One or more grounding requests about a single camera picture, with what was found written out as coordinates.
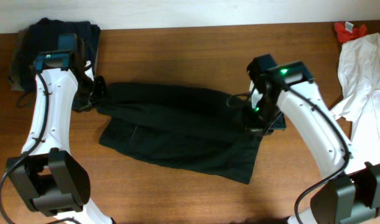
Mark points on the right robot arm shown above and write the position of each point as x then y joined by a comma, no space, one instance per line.
349,191

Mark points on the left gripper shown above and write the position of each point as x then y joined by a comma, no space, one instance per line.
96,92

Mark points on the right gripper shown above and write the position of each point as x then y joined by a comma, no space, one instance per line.
252,116

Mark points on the red garment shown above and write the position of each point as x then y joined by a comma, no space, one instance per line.
346,31

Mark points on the black t-shirt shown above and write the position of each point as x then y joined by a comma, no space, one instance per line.
181,127

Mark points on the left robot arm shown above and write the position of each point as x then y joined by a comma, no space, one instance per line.
46,176

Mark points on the white garment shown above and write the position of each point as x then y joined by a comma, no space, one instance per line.
359,77

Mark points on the folded navy garment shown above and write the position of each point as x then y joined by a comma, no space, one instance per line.
53,49

